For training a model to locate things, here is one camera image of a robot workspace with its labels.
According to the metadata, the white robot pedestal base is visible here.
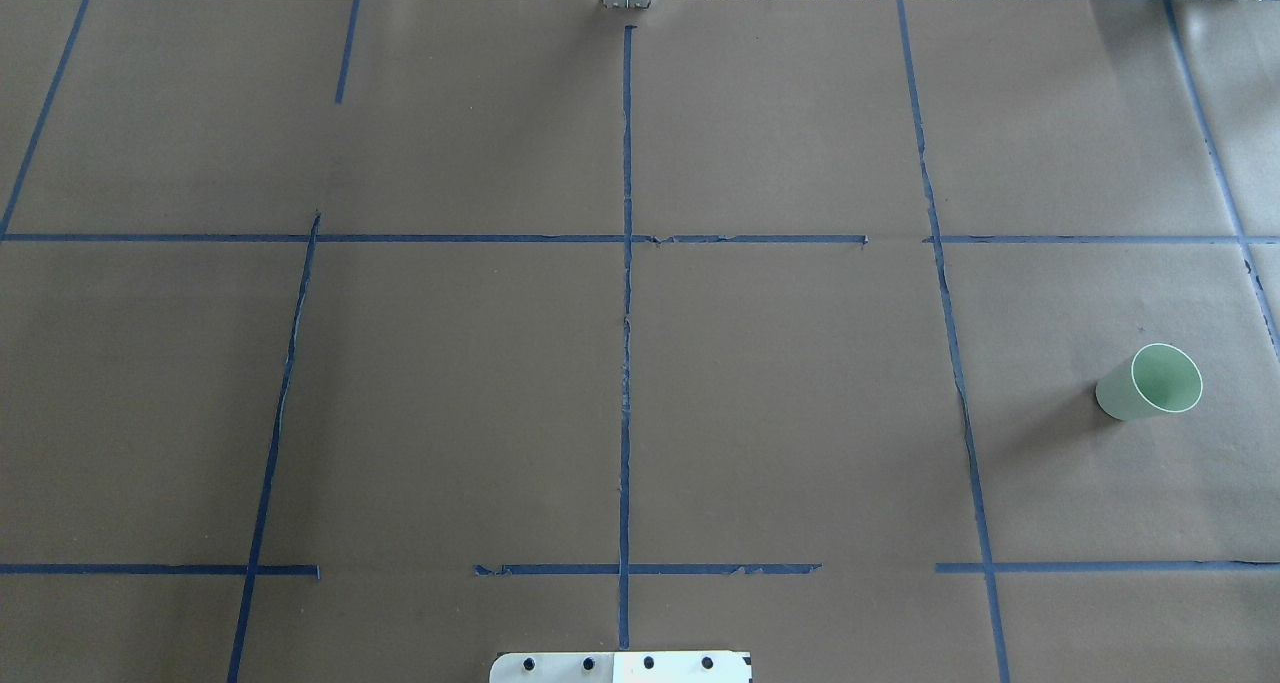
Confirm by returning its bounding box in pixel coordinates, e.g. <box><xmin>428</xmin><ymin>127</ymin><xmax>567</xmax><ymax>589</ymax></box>
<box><xmin>488</xmin><ymin>650</ymin><xmax>754</xmax><ymax>682</ymax></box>

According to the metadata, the light green plastic cup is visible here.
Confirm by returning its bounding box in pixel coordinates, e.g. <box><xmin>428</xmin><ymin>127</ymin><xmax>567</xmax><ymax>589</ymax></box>
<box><xmin>1094</xmin><ymin>344</ymin><xmax>1204</xmax><ymax>422</ymax></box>

